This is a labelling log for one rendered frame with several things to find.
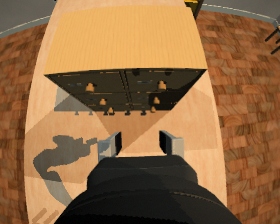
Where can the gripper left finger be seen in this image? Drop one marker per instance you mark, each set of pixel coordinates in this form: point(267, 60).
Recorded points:
point(109, 147)

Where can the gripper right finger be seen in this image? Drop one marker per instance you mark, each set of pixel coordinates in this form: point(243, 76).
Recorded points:
point(170, 144)

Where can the dark brown wooden drawer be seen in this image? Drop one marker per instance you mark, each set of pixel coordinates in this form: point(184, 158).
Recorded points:
point(103, 98)
point(100, 81)
point(160, 80)
point(155, 96)
point(152, 108)
point(111, 107)

